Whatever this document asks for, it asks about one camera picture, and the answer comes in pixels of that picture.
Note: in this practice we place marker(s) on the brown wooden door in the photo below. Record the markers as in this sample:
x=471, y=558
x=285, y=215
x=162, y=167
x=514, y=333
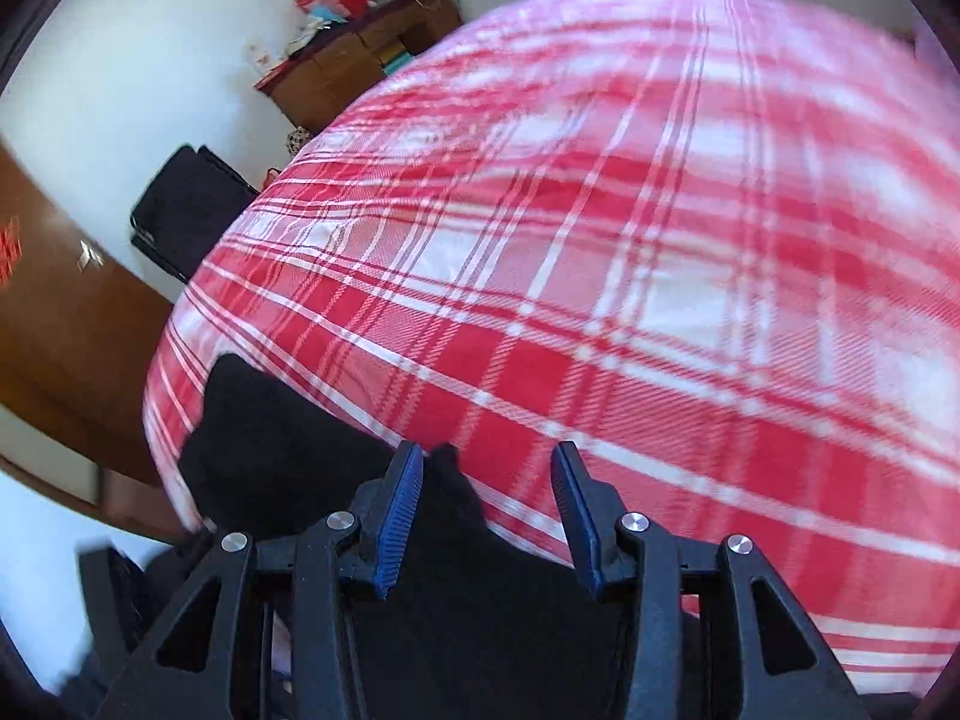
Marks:
x=78, y=334

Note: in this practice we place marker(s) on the red plaid bed sheet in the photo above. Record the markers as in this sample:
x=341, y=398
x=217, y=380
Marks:
x=712, y=242

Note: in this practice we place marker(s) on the teal storage box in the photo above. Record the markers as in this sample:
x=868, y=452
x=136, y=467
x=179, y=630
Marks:
x=393, y=57

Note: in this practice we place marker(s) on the brown wooden desk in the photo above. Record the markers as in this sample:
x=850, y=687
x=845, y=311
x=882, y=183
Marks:
x=340, y=64

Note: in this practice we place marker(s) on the black pants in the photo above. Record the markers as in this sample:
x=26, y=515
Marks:
x=473, y=628

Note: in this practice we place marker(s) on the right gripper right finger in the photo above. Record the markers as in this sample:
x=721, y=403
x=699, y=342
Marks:
x=706, y=630

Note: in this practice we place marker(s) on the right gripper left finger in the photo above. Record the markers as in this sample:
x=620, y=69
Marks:
x=209, y=652

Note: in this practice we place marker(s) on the black folding chair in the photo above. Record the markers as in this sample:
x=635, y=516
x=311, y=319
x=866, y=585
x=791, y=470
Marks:
x=185, y=210

